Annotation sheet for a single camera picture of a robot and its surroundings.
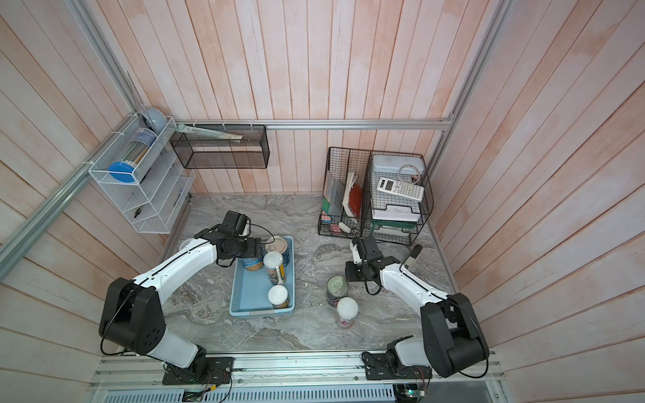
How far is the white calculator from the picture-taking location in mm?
921

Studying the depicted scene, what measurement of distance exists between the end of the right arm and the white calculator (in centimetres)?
29

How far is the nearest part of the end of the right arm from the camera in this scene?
648 mm
